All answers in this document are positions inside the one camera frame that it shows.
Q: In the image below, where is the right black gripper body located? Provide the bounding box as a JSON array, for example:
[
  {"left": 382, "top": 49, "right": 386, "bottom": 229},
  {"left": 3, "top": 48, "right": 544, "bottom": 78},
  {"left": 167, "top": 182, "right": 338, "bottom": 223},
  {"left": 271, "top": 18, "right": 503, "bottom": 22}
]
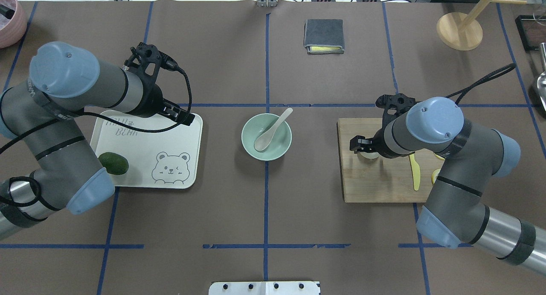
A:
[{"left": 367, "top": 130, "right": 391, "bottom": 158}]

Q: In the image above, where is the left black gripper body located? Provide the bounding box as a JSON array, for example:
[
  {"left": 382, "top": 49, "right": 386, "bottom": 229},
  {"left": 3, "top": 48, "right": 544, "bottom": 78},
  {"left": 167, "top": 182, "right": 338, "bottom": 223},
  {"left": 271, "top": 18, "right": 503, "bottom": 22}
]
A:
[{"left": 139, "top": 84, "right": 182, "bottom": 123}]

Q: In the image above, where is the white steamed bun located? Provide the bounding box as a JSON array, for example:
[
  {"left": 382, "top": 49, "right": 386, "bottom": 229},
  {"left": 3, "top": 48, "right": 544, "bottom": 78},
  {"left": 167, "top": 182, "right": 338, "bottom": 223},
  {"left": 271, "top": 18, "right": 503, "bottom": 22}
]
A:
[{"left": 360, "top": 152, "right": 380, "bottom": 160}]

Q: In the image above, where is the white ceramic spoon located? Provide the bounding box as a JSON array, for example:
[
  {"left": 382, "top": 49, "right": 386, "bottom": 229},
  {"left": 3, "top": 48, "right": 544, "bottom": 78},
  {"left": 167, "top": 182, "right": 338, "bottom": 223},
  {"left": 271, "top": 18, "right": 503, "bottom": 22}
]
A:
[{"left": 254, "top": 108, "right": 293, "bottom": 152}]

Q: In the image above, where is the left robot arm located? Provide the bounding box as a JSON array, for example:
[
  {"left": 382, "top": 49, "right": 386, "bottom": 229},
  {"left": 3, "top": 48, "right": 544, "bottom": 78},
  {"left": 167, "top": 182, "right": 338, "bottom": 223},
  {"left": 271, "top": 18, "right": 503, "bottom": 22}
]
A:
[{"left": 1, "top": 41, "right": 194, "bottom": 239}]

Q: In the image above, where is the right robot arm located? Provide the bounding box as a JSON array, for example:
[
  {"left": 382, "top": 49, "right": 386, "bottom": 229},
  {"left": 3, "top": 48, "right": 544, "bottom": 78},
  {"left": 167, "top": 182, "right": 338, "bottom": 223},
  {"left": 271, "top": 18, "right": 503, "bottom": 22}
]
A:
[{"left": 349, "top": 94, "right": 546, "bottom": 275}]

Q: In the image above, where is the light green bowl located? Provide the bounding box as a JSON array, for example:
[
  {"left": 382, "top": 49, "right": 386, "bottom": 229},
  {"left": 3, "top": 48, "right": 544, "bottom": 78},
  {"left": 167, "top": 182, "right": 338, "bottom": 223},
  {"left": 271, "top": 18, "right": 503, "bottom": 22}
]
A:
[{"left": 241, "top": 113, "right": 292, "bottom": 161}]

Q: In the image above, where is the pink ribbed bowl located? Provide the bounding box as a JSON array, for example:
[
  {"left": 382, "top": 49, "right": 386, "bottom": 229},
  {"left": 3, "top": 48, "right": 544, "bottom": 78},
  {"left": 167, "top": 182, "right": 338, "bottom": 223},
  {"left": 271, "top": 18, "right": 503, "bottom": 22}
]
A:
[{"left": 0, "top": 0, "right": 27, "bottom": 49}]

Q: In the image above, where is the bamboo cutting board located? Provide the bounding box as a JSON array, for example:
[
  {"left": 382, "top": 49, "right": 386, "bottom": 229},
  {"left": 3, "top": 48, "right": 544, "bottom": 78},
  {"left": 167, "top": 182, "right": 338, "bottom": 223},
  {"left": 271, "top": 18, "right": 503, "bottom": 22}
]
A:
[{"left": 337, "top": 118, "right": 444, "bottom": 202}]

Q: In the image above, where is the cream bear tray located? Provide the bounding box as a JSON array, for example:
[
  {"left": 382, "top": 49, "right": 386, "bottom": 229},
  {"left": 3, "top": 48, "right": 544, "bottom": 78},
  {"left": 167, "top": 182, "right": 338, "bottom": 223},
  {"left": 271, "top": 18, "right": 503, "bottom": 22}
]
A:
[{"left": 90, "top": 110, "right": 203, "bottom": 189}]

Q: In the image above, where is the yellow plastic knife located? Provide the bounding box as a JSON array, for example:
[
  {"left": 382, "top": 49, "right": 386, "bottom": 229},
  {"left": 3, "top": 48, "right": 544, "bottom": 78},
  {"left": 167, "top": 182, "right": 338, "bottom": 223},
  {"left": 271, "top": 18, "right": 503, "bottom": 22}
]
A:
[{"left": 408, "top": 153, "right": 421, "bottom": 191}]

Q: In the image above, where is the lemon slice upper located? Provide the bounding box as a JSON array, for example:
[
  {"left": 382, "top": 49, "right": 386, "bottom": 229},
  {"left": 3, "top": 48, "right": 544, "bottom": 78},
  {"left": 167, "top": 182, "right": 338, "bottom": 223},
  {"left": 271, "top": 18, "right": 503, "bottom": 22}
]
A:
[{"left": 431, "top": 168, "right": 441, "bottom": 185}]

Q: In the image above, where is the dark green avocado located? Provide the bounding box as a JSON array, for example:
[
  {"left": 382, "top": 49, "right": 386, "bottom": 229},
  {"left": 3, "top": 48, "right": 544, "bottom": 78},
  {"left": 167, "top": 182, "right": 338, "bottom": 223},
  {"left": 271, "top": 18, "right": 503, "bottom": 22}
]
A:
[{"left": 98, "top": 152, "right": 129, "bottom": 175}]

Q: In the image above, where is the yellow sponge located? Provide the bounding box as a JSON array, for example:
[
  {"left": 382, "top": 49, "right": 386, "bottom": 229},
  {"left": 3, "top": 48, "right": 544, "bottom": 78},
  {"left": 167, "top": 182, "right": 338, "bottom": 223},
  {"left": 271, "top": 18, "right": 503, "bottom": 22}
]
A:
[{"left": 309, "top": 46, "right": 343, "bottom": 53}]

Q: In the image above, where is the grey folded cloth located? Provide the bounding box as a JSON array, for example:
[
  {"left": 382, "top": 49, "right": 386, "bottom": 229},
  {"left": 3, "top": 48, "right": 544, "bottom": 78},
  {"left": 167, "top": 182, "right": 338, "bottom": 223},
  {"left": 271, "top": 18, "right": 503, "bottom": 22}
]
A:
[{"left": 303, "top": 19, "right": 345, "bottom": 54}]

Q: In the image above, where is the wooden mug tree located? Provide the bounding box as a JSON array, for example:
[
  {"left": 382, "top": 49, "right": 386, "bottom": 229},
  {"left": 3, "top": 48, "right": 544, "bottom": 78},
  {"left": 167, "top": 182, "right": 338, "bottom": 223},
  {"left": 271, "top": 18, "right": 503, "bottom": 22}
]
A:
[{"left": 436, "top": 0, "right": 527, "bottom": 51}]

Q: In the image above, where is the metal scoop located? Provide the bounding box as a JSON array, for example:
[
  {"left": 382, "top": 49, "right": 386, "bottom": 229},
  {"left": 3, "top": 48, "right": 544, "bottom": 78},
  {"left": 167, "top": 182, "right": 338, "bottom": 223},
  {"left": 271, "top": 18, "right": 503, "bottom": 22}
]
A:
[{"left": 536, "top": 42, "right": 546, "bottom": 113}]

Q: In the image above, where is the black framed tray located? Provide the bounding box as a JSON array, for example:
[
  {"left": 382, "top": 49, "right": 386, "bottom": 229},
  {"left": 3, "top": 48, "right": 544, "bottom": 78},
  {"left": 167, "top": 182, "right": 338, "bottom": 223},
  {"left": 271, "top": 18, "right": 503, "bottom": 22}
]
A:
[{"left": 515, "top": 15, "right": 546, "bottom": 51}]

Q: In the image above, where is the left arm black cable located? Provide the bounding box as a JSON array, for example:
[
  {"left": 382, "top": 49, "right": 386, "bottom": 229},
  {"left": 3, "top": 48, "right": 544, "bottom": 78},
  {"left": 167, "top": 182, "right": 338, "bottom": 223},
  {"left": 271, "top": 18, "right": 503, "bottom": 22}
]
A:
[{"left": 0, "top": 60, "right": 192, "bottom": 208}]

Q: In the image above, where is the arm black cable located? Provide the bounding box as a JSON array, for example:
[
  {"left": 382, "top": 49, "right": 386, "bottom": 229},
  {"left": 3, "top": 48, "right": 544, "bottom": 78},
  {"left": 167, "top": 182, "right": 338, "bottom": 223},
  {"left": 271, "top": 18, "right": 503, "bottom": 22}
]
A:
[
  {"left": 0, "top": 60, "right": 192, "bottom": 208},
  {"left": 446, "top": 63, "right": 517, "bottom": 105}
]

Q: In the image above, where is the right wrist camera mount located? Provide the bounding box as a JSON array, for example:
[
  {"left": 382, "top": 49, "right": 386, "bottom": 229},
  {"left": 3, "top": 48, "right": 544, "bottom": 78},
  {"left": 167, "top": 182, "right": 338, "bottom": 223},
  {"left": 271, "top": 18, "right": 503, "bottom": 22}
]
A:
[{"left": 375, "top": 93, "right": 417, "bottom": 129}]

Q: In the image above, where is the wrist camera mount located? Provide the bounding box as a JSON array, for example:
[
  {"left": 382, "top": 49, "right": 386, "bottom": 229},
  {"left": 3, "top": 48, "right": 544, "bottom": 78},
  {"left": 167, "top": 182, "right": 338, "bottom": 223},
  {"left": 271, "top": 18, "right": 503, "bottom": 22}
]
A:
[
  {"left": 123, "top": 42, "right": 180, "bottom": 82},
  {"left": 375, "top": 93, "right": 417, "bottom": 129}
]

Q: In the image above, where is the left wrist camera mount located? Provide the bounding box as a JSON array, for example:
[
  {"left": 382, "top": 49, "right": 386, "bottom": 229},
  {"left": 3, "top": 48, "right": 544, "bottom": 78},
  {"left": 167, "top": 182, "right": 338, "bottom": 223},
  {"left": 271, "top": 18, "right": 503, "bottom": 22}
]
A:
[{"left": 123, "top": 42, "right": 180, "bottom": 82}]

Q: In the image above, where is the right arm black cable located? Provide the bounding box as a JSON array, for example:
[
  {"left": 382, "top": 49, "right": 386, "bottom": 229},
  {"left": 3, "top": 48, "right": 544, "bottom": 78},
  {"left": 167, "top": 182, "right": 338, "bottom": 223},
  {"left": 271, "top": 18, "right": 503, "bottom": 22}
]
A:
[{"left": 446, "top": 63, "right": 517, "bottom": 105}]

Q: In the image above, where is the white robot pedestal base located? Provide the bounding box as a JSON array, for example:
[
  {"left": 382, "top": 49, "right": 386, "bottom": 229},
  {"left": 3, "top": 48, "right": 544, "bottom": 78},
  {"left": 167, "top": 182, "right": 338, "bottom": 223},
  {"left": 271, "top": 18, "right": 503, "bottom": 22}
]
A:
[{"left": 208, "top": 280, "right": 322, "bottom": 295}]

